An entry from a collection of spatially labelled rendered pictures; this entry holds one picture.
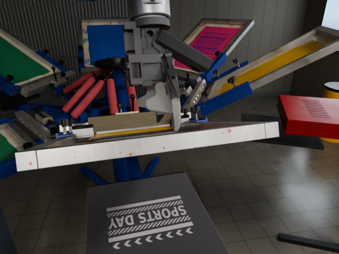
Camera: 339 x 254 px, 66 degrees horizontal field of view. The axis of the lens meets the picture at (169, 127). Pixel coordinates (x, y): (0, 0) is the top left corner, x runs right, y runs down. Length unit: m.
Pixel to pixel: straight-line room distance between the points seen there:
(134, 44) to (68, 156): 0.26
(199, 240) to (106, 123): 0.60
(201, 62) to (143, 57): 0.11
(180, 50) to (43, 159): 0.34
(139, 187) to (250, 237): 1.36
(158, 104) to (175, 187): 0.76
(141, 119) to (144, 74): 0.70
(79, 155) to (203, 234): 0.57
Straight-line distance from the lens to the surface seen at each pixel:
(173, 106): 0.44
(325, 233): 2.61
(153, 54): 0.48
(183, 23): 4.81
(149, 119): 1.17
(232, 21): 2.73
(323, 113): 1.76
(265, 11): 5.33
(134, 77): 0.47
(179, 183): 1.20
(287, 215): 2.63
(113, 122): 1.16
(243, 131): 0.64
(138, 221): 1.03
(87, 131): 1.14
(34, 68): 2.46
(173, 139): 0.58
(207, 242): 0.97
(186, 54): 0.50
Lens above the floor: 1.67
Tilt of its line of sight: 25 degrees down
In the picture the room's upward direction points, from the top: straight up
